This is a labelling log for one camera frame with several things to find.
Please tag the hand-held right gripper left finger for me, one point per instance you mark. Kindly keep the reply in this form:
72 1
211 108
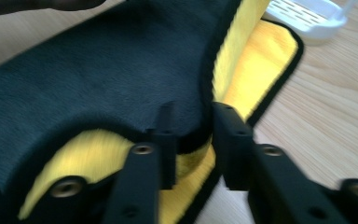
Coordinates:
136 186

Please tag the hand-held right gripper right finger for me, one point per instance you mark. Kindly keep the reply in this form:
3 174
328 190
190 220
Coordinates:
261 180

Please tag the dark grey and yellow towel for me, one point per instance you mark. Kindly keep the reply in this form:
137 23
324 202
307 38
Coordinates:
105 71

